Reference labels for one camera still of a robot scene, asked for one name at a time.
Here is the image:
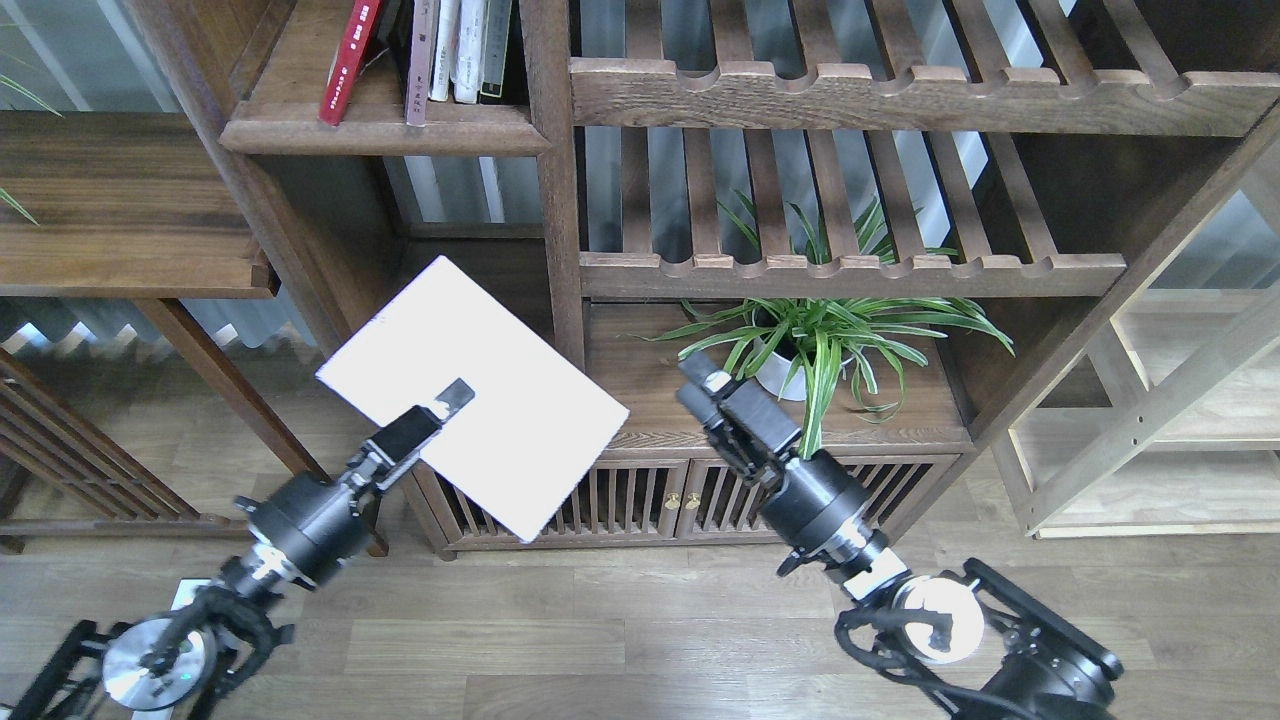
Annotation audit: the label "right gripper visible finger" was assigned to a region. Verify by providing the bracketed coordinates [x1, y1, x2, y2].
[692, 351, 736, 396]

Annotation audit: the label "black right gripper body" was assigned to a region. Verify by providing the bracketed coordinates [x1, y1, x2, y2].
[703, 380, 888, 573]

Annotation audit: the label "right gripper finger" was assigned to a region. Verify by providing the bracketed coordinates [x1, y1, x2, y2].
[676, 382, 719, 427]

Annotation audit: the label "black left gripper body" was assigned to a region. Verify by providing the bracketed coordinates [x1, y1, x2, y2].
[236, 407, 445, 591]

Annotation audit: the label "white lavender book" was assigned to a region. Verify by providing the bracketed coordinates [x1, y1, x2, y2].
[316, 256, 628, 543]

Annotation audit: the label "maroon book white characters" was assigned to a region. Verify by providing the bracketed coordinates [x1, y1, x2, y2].
[404, 0, 442, 127]

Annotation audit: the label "red book with photos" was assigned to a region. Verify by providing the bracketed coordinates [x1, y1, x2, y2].
[317, 1, 387, 127]

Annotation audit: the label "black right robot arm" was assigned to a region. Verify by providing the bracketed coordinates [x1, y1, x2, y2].
[677, 352, 1123, 719]

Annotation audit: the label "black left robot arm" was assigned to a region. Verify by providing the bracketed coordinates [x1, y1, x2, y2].
[3, 379, 474, 719]

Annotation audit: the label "light wooden shelf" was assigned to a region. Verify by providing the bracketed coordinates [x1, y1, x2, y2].
[993, 165, 1280, 541]

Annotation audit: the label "white plant pot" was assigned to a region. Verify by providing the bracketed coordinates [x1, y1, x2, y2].
[754, 336, 806, 402]

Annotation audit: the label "green spider plant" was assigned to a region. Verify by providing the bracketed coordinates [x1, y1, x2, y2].
[645, 190, 1018, 461]

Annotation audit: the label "white metal bar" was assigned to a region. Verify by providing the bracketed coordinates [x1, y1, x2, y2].
[170, 578, 212, 611]

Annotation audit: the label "dark wooden bookshelf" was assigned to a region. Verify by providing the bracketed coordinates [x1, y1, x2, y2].
[127, 0, 1280, 561]

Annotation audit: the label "dark slatted wooden rack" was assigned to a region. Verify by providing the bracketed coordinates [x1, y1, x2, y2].
[1, 351, 225, 552]

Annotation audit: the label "dark green upright book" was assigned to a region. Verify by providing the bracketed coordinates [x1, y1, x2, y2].
[477, 0, 515, 104]

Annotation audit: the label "white upright book middle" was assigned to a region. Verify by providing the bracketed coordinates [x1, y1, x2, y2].
[451, 0, 490, 105]

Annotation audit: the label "white upright book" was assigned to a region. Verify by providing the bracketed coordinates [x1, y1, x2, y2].
[428, 0, 462, 102]
[451, 0, 490, 105]

